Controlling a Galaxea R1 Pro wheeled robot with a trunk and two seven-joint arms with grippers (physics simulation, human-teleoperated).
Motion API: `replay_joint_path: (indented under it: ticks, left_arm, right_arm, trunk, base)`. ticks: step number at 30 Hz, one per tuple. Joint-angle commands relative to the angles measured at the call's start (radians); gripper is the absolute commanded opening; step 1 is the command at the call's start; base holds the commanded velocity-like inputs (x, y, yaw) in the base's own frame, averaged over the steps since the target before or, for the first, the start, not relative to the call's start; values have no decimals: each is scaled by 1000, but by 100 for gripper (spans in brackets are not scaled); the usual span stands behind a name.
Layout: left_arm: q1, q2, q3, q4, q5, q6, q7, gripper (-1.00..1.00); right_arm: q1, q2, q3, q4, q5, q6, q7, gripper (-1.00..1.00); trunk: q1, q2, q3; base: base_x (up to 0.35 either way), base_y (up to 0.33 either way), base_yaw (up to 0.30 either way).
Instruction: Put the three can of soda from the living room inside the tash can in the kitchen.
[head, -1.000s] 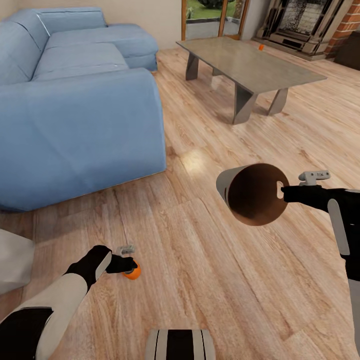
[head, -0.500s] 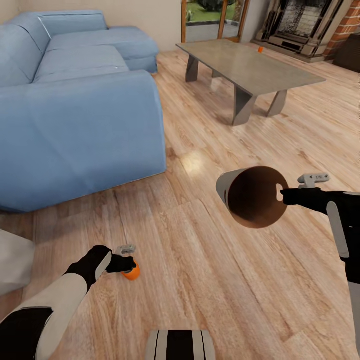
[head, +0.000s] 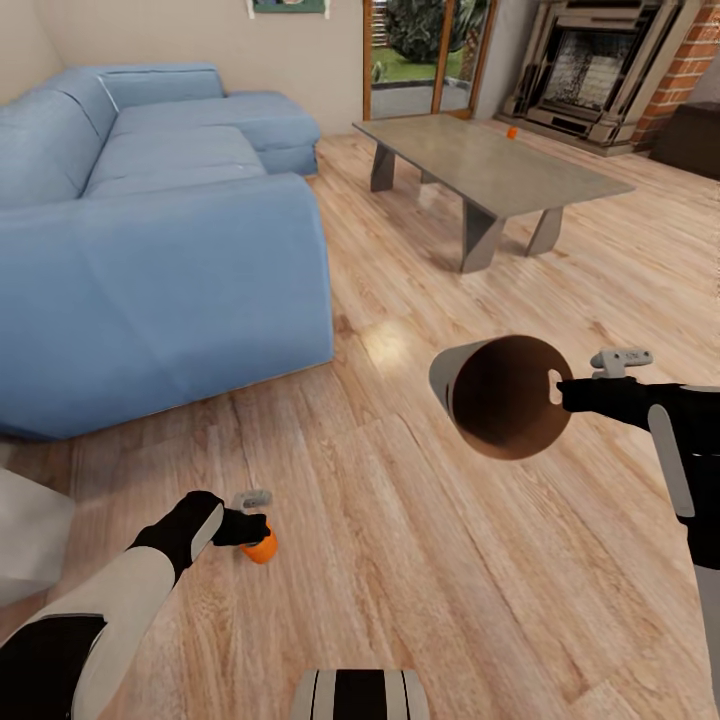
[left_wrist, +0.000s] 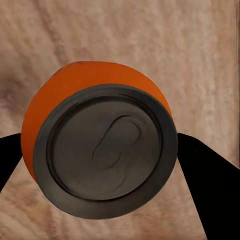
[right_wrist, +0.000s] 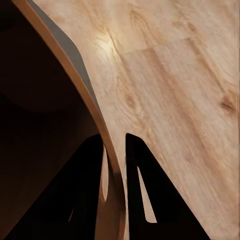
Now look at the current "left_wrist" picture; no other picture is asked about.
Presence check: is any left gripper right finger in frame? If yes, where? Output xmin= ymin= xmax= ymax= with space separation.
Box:
xmin=177 ymin=133 xmax=240 ymax=240

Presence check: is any can of soda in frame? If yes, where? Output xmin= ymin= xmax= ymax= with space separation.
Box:
xmin=20 ymin=61 xmax=178 ymax=220

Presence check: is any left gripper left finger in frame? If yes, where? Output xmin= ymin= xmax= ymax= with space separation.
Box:
xmin=0 ymin=133 xmax=23 ymax=192

